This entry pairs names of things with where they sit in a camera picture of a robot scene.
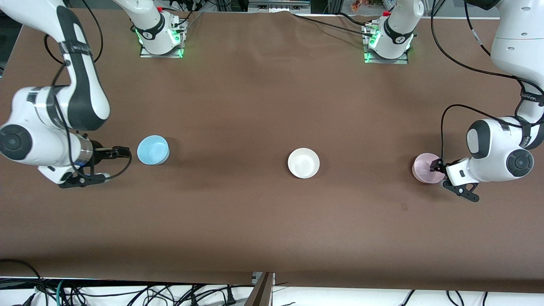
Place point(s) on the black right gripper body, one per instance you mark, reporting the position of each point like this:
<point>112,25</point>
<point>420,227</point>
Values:
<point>98,154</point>

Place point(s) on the pink bowl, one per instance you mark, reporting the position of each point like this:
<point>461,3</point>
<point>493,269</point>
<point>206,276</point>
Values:
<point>423,168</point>

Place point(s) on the blue bowl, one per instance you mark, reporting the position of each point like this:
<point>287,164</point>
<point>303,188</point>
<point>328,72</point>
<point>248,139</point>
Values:
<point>152,149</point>

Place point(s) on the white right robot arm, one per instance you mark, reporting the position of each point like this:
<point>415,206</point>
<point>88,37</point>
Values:
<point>80,97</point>

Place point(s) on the white bowl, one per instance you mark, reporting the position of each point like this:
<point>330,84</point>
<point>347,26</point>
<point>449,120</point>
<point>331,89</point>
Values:
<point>303,163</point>

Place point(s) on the brown table cover sheet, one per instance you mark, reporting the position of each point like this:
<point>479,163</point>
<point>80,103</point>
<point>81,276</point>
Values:
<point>255,106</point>

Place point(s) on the orange colourful object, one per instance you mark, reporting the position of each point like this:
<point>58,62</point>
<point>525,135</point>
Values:
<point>359,5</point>

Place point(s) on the dark aluminium beam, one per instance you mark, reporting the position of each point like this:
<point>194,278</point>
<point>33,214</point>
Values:
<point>261,293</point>

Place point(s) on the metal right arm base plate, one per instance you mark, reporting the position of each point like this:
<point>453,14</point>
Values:
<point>161,55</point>

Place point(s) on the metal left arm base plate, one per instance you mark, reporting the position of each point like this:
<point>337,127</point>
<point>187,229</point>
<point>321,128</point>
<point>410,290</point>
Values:
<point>384,61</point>

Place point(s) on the aluminium frame post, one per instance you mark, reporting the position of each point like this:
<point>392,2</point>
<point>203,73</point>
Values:
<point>334,6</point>

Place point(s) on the grey metal rail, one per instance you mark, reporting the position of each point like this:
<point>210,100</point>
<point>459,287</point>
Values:
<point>278,6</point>

